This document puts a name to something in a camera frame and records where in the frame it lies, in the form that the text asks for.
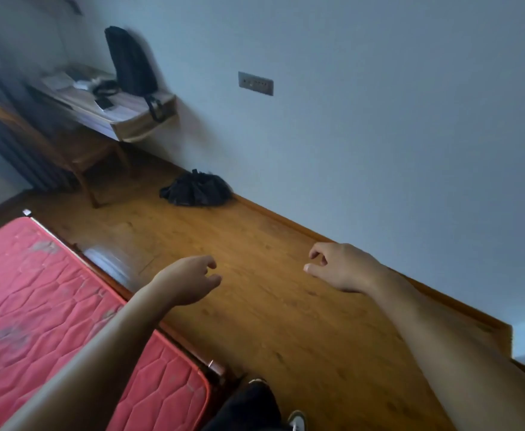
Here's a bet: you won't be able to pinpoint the person's right hand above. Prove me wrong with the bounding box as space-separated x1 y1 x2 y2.
303 241 383 296

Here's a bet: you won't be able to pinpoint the person's left hand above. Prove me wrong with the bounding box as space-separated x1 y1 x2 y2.
151 254 223 308

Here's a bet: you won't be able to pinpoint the person's right forearm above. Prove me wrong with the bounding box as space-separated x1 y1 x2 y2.
365 264 525 431

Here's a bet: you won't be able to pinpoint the person's dark shorts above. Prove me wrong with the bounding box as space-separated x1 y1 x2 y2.
204 379 286 431

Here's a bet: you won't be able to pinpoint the wooden headboard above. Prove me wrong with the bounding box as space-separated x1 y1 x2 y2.
22 208 245 431

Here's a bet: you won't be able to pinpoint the black bag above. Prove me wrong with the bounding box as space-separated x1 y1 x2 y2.
159 169 234 208

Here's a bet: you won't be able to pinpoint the red quilted mattress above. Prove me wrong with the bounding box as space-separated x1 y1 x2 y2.
0 216 211 431

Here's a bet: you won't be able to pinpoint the small wooden desk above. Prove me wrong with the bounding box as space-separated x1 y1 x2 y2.
28 62 178 143

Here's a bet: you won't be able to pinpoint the wooden chair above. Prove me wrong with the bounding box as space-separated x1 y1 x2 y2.
0 98 133 210

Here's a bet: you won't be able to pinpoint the black backpack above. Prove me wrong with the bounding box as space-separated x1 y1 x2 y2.
104 25 167 123

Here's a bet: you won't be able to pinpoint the blue curtain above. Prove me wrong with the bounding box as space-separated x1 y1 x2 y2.
0 44 68 193

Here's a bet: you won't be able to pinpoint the white papers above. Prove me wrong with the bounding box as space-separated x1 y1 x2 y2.
42 71 102 93

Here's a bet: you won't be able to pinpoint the grey wall switch plate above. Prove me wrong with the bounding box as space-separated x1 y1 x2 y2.
238 71 275 97

